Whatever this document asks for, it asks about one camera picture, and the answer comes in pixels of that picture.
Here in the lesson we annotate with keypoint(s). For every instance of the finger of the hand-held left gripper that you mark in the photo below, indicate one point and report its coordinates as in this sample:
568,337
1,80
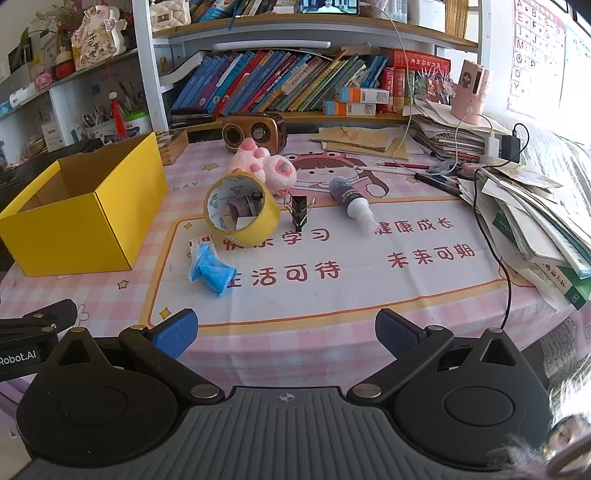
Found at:
51,314

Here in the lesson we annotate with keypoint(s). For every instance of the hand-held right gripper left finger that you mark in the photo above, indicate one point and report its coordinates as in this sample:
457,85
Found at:
178,330

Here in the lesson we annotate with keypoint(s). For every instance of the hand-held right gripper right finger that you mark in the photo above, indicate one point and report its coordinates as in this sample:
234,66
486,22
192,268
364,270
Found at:
397,330

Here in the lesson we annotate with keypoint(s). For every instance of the blue plastic packet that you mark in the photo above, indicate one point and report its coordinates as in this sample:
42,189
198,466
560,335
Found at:
210,272

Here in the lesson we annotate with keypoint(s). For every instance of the yellow cardboard box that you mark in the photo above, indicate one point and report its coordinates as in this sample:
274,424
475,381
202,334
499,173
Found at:
78,240

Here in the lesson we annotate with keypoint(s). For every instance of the yellow tape roll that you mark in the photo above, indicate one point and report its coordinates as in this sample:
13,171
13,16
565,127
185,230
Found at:
268,220

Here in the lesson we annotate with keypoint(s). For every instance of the black binder clip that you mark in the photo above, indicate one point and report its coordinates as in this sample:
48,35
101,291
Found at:
298,210

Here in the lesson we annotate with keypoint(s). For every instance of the pink plush paw toy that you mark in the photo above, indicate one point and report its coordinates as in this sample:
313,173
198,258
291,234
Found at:
277,173

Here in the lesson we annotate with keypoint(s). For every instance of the pink printed desktop mat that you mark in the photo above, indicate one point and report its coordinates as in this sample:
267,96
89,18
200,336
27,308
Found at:
323,286

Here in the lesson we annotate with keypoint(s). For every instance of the black electronic keyboard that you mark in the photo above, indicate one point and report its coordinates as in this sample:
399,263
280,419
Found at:
27,168

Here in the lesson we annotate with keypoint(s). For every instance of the black pen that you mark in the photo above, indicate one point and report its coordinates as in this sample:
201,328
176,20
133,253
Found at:
436,182

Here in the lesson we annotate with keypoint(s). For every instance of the red pencil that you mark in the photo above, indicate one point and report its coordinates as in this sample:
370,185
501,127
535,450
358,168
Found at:
406,164

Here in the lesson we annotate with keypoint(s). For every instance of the large pile of papers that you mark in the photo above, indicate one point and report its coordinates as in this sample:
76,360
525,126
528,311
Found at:
531,221

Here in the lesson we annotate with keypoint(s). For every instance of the grey fluffy sleeve cuff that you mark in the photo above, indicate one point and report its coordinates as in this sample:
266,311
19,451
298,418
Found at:
517,454

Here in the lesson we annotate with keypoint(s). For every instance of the white box red label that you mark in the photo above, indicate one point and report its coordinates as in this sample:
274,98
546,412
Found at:
53,136

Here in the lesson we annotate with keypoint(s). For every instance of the wooden chessboard box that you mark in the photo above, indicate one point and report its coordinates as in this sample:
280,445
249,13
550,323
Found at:
173,147

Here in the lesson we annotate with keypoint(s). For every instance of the pen cup with pens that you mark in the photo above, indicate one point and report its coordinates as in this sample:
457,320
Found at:
99,127

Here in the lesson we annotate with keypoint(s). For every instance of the brown kraft envelope pile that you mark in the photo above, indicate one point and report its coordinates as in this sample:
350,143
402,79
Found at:
355,141

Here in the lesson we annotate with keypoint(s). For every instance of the white charger plug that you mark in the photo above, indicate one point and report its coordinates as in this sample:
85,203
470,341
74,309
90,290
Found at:
491,145

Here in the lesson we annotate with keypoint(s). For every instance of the white jar green lid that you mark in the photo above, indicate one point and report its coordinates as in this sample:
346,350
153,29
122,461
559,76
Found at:
137,124

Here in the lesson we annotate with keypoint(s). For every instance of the red tassel ornament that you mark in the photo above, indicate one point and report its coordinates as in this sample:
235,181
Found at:
117,115

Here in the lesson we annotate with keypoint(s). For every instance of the blue tissue pack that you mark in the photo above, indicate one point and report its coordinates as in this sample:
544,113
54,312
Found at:
4,108

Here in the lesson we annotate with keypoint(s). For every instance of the brown retro radio speaker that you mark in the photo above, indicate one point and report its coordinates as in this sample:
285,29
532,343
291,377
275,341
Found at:
258,134

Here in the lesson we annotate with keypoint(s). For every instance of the black stapler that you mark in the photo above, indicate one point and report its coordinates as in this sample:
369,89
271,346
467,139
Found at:
191,117

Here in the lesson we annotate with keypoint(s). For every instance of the black power adapter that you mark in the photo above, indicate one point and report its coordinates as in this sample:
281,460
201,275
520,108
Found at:
511,147

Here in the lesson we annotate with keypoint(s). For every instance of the white cubby shelf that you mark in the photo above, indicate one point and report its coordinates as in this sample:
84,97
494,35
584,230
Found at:
60,97

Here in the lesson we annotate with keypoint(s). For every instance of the white tissue pack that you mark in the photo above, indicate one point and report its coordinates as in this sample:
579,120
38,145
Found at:
23,97

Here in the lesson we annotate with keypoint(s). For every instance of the orange white small box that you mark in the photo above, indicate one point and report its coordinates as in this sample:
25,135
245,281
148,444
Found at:
351,108
364,95

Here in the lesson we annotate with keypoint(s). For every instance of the pink floral small box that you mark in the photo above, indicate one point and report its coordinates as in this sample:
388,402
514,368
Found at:
46,78

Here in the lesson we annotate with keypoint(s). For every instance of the red round doll figure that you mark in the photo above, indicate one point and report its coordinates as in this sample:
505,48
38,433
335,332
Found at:
64,69

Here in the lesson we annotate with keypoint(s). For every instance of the colourful cartoon card set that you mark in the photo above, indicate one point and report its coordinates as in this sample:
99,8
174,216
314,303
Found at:
434,87

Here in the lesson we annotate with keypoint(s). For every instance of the thick white paged book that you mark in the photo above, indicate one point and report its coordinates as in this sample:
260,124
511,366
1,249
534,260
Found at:
180,69

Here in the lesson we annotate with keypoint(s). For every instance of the white wooden bookshelf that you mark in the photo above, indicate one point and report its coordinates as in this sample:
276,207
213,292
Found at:
143,69

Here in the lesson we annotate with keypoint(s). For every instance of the row of colourful children's books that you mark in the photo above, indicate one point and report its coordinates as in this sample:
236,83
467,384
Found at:
277,83

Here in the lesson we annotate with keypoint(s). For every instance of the group of red thick books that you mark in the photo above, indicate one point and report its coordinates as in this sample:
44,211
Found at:
418,59

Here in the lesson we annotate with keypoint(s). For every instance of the pink white lucky cat ornament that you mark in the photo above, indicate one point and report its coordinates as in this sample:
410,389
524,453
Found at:
99,41

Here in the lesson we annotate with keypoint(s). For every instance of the dried flower bunch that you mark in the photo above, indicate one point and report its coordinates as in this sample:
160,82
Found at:
64,14

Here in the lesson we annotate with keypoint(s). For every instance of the white light bar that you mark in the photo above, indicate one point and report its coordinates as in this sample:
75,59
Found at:
272,45

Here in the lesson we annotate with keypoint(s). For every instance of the white quilted handbag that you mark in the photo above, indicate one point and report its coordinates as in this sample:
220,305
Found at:
171,16

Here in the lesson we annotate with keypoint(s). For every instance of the pile of leaning large books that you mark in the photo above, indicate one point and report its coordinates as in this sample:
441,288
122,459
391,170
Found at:
249,8

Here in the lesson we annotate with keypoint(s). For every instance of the smartphone with lit screen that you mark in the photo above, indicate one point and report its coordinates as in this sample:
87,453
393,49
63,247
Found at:
330,5

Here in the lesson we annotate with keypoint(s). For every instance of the black picture frame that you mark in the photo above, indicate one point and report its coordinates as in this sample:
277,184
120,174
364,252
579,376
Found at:
21,53

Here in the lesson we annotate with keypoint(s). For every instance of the alphabet wall poster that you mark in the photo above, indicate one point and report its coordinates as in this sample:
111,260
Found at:
535,55

